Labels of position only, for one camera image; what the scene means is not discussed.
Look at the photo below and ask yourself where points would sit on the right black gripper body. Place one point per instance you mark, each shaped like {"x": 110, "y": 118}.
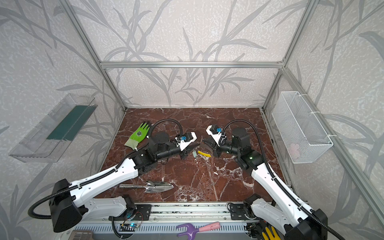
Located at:
{"x": 214, "y": 147}

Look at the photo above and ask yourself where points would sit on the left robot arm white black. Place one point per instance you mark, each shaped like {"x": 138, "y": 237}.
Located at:
{"x": 159, "y": 147}

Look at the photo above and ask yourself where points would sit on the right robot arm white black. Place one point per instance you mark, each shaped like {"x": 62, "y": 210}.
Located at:
{"x": 314, "y": 227}

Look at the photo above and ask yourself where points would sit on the silver garden trowel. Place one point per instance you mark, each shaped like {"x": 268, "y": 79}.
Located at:
{"x": 151, "y": 187}

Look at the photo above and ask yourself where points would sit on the green work glove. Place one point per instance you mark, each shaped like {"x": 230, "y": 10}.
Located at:
{"x": 138, "y": 136}

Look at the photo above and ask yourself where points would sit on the purple pink garden fork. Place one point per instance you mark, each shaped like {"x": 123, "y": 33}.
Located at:
{"x": 191, "y": 230}

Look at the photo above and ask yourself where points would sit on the small green circuit board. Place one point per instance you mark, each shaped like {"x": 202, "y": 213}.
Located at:
{"x": 131, "y": 227}

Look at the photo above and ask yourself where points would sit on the yellow black glove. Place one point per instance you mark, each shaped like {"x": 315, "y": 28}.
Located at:
{"x": 266, "y": 231}

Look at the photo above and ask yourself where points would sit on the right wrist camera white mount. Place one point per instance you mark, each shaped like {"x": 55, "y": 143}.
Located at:
{"x": 217, "y": 134}

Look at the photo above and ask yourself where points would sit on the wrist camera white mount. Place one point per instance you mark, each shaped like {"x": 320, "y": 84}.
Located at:
{"x": 217, "y": 134}
{"x": 186, "y": 139}

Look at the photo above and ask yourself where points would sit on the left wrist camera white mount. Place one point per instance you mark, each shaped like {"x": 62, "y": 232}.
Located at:
{"x": 186, "y": 139}

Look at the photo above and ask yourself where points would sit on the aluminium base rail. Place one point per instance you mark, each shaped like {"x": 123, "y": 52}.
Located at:
{"x": 189, "y": 210}

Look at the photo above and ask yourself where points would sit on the white wire basket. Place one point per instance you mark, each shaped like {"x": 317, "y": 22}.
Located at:
{"x": 303, "y": 135}

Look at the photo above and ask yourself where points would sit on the clear plastic wall tray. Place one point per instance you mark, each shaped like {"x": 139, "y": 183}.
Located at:
{"x": 48, "y": 141}

